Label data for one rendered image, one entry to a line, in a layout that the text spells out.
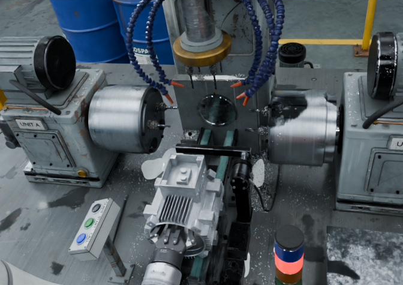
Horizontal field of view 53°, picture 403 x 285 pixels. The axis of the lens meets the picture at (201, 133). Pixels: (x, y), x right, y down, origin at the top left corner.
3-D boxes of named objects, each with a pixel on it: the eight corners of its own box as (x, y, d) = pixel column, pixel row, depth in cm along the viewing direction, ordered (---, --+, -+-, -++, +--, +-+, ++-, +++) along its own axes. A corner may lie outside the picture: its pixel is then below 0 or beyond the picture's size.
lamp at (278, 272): (276, 258, 95) (276, 248, 92) (302, 261, 94) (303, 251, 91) (274, 282, 91) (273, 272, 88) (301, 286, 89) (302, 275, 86)
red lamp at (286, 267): (276, 248, 92) (276, 236, 89) (303, 251, 91) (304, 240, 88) (273, 272, 88) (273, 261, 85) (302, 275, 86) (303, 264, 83)
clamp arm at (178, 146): (252, 152, 133) (178, 147, 139) (251, 146, 131) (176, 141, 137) (250, 160, 130) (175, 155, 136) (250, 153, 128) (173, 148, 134)
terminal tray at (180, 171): (174, 170, 121) (169, 153, 116) (208, 173, 118) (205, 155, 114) (162, 201, 113) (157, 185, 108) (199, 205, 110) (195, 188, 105)
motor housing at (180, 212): (170, 200, 132) (158, 160, 120) (226, 206, 128) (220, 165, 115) (152, 255, 118) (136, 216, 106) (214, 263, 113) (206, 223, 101)
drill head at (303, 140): (253, 127, 154) (249, 72, 138) (368, 132, 144) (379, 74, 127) (243, 176, 137) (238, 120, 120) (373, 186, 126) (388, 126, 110)
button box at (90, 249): (104, 210, 122) (92, 200, 119) (121, 207, 118) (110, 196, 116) (79, 262, 110) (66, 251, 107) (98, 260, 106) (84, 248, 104)
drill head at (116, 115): (96, 120, 171) (76, 70, 154) (179, 123, 162) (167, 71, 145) (69, 162, 153) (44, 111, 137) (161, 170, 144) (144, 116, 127)
